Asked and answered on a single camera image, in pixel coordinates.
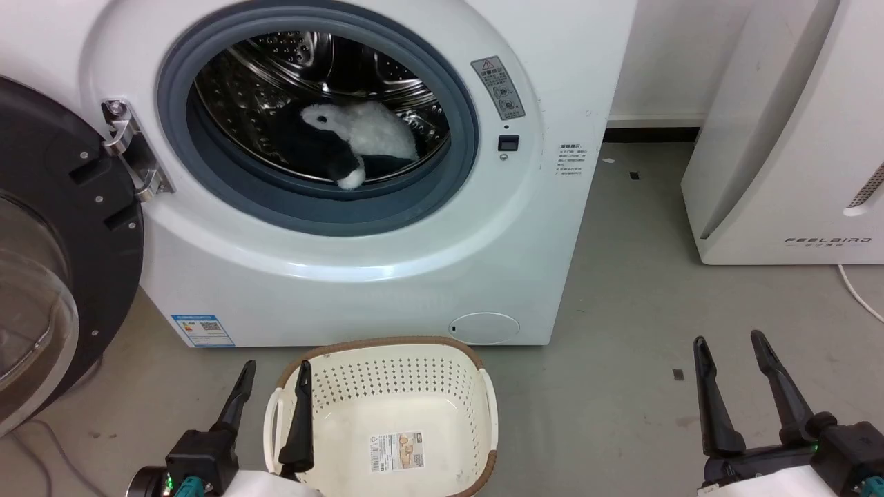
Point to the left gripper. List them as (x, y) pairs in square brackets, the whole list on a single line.
[(200, 462)]

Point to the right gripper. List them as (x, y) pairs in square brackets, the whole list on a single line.
[(849, 455)]

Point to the black and white plush toy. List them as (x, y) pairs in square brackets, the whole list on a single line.
[(373, 131)]

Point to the cream perforated laundry basket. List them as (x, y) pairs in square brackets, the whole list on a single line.
[(387, 407)]

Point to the basket product label sticker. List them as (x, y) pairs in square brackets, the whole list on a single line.
[(396, 452)]

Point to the white front-load washing machine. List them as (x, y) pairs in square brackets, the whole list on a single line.
[(387, 276)]

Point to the blue energy label sticker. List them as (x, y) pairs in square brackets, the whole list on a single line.
[(204, 331)]

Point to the grey rubber door gasket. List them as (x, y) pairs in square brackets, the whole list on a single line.
[(311, 207)]

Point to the black round washer door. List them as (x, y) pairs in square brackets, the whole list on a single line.
[(103, 276)]

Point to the oval filter cover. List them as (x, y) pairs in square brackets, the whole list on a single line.
[(485, 328)]

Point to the white Feelbird appliance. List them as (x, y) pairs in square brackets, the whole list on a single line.
[(780, 138)]

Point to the chrome door hinge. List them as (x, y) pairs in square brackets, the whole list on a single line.
[(135, 152)]

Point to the small printed text sticker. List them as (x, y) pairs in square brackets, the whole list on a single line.
[(572, 160)]

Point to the steel washer drum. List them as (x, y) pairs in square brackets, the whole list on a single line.
[(242, 90)]

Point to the black door latch socket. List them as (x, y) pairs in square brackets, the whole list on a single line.
[(508, 143)]

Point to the grey warning label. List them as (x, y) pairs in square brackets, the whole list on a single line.
[(498, 88)]

